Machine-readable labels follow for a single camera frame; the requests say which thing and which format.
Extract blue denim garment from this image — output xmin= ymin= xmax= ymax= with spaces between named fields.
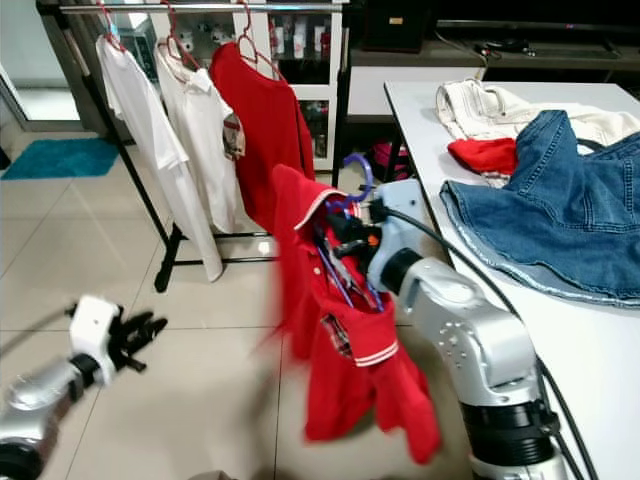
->
xmin=438 ymin=108 xmax=640 ymax=309

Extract white T-shirt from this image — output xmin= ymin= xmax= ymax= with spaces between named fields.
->
xmin=95 ymin=35 xmax=224 ymax=283

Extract white glass-door cabinet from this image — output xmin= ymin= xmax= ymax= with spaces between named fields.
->
xmin=130 ymin=0 xmax=346 ymax=176

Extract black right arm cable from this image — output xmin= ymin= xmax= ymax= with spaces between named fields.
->
xmin=370 ymin=203 xmax=601 ymax=480

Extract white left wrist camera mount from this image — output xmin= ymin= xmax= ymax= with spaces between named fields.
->
xmin=70 ymin=294 xmax=123 ymax=386

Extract red T-shirt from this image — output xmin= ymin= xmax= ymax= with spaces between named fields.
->
xmin=210 ymin=42 xmax=316 ymax=236

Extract cream trousers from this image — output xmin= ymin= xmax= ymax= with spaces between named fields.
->
xmin=435 ymin=78 xmax=640 ymax=186

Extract purple plastic hanger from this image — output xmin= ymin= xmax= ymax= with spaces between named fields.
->
xmin=310 ymin=150 xmax=391 ymax=311

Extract black clothes rack silver rail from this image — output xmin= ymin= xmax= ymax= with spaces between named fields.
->
xmin=38 ymin=0 xmax=353 ymax=294

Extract red wire hanger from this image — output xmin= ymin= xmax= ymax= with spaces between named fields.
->
xmin=165 ymin=3 xmax=201 ymax=71
xmin=238 ymin=0 xmax=286 ymax=81
xmin=100 ymin=3 xmax=129 ymax=53

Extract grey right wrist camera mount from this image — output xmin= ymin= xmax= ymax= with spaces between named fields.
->
xmin=365 ymin=178 xmax=438 ymax=293

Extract pink vacuum cleaner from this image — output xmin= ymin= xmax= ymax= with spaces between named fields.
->
xmin=365 ymin=140 xmax=411 ymax=186

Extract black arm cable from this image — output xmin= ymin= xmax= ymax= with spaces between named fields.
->
xmin=370 ymin=203 xmax=601 ymax=480
xmin=0 ymin=305 xmax=76 ymax=356

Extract red polo shirt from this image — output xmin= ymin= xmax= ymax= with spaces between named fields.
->
xmin=265 ymin=163 xmax=443 ymax=466

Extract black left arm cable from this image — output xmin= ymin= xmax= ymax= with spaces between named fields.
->
xmin=0 ymin=305 xmax=76 ymax=356

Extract black speaker box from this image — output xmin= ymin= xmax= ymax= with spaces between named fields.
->
xmin=360 ymin=0 xmax=426 ymax=53

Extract teal floor mat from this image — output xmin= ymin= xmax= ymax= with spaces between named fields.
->
xmin=2 ymin=138 xmax=123 ymax=181

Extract white low sideboard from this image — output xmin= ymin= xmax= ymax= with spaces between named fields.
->
xmin=345 ymin=40 xmax=640 ymax=119

